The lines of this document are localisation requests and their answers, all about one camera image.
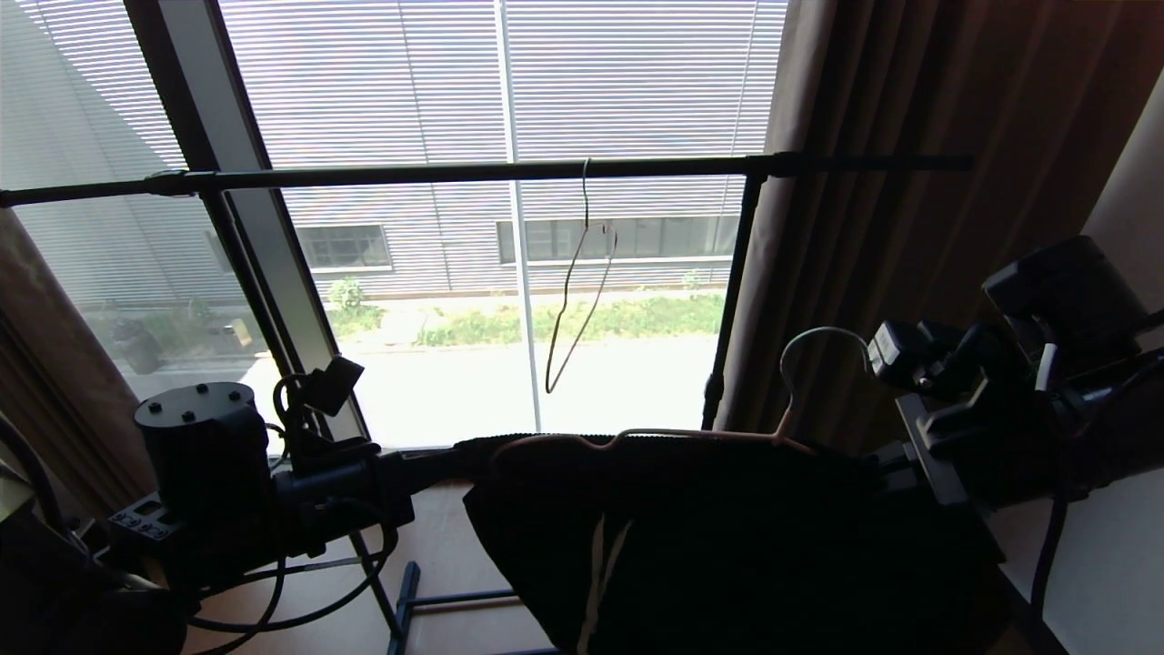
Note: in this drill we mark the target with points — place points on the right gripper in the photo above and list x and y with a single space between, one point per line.
1000 455

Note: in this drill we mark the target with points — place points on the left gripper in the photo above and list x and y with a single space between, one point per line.
346 500

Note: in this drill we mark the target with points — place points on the pink clothes hanger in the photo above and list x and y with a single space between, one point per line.
787 364
567 291

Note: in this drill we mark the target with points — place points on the black garment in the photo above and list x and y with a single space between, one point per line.
727 546

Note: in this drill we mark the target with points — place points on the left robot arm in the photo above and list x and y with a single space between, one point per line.
200 455

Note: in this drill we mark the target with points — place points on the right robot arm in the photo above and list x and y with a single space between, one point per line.
1064 291

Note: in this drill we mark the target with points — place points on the black clothes rack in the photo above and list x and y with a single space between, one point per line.
455 172

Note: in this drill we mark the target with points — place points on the window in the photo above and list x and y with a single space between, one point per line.
409 91

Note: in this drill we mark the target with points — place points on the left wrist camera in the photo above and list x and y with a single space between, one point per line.
332 377

